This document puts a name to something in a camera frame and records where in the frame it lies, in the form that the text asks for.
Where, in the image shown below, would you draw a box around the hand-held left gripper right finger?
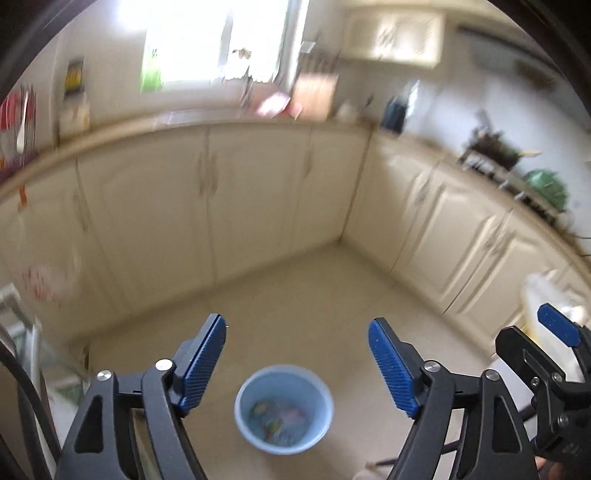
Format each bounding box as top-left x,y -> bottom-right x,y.
368,318 -> 540,480

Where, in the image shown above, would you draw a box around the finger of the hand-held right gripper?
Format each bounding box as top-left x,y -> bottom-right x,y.
495,325 -> 562,393
537,303 -> 591,384

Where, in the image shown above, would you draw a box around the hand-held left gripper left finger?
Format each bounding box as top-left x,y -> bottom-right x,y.
55,314 -> 227,480

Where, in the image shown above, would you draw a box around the blue plastic bin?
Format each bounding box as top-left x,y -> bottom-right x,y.
234,365 -> 334,456

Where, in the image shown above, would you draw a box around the round marble table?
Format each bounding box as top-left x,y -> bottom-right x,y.
519,271 -> 591,370

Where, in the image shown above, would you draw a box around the green electric cooker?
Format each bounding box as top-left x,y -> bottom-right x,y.
523,169 -> 570,212

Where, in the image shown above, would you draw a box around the black gas stove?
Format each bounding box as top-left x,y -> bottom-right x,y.
461,148 -> 563,219

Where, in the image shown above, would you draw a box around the cream lower cabinets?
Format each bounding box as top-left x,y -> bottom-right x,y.
0,115 -> 591,326

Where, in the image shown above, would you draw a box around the wok with lid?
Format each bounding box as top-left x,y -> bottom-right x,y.
461,111 -> 542,172

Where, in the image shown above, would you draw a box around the black electric kettle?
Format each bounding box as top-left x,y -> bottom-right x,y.
380,80 -> 419,133

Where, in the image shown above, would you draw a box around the black range hood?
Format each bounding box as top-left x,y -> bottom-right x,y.
454,25 -> 563,89

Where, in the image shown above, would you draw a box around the wooden cutting board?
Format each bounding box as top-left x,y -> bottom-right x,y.
293,74 -> 339,121

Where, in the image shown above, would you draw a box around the green bottle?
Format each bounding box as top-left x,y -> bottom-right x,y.
140,48 -> 163,92

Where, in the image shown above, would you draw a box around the hanging utensil rack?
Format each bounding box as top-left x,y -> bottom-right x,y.
297,43 -> 343,77

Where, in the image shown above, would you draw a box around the dark sauce bottle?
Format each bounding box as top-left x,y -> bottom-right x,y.
64,57 -> 87,93

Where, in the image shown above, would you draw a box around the kitchen window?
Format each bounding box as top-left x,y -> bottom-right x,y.
142,0 -> 297,88

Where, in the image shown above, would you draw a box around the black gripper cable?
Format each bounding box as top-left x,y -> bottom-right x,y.
0,340 -> 62,480

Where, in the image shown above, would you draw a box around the lattice door wall cabinet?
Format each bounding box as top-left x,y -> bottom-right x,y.
344,11 -> 445,68

